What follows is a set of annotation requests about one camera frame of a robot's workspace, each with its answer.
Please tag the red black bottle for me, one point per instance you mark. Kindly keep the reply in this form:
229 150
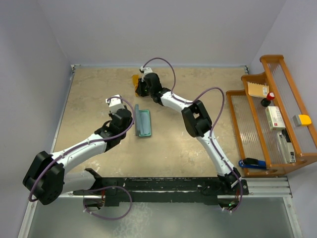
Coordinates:
265 102

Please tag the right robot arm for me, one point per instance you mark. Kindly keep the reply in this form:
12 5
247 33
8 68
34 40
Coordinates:
197 123

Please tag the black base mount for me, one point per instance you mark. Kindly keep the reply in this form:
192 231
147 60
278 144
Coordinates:
209 191

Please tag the white red box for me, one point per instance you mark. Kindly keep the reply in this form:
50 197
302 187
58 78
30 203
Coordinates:
274 118

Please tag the blue black tool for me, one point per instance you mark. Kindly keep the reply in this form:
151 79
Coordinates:
251 163

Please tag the white black stapler device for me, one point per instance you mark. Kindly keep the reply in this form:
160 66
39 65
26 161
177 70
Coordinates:
286 147

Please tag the aluminium frame rail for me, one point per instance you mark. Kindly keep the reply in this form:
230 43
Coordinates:
257 186

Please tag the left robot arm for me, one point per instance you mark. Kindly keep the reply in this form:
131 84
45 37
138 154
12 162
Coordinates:
46 176

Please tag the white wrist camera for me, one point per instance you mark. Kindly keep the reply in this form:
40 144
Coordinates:
145 70
115 103

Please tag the orange sunglasses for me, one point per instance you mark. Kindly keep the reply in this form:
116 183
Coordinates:
135 80

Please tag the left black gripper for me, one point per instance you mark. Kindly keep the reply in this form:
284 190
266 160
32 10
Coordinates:
111 114

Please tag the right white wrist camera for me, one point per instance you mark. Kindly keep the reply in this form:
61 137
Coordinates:
145 70

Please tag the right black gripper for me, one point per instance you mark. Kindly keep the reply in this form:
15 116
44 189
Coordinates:
139 90

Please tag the brown cardboard envelope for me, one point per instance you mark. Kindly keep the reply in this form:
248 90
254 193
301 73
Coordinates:
257 90

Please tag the blue-grey glasses case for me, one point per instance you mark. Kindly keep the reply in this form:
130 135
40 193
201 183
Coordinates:
137 122

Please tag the wooden tiered rack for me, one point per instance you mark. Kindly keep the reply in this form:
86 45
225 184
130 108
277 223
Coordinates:
274 131

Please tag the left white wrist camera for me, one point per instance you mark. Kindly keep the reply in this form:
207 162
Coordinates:
115 103

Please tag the yellow grey sponge block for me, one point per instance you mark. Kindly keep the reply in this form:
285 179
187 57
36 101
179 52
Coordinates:
302 120

